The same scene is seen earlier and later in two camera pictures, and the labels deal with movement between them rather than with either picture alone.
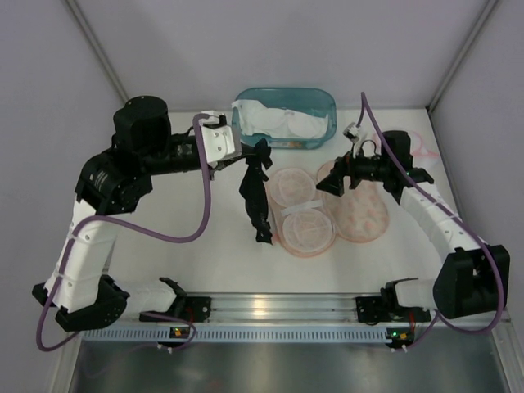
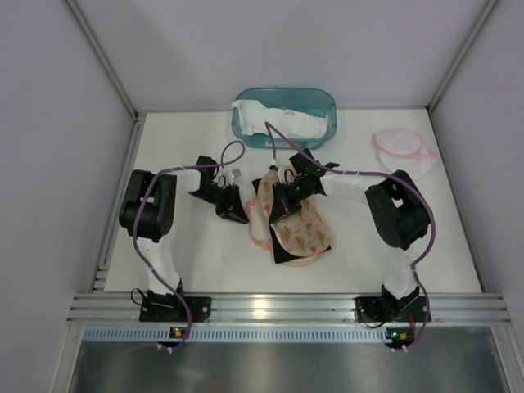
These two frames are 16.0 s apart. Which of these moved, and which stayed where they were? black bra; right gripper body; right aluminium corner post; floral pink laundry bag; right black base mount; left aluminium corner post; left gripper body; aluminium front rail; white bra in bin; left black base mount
Moved: floral pink laundry bag; black bra; left gripper body; right gripper body
Stayed: aluminium front rail; left aluminium corner post; white bra in bin; left black base mount; right aluminium corner post; right black base mount
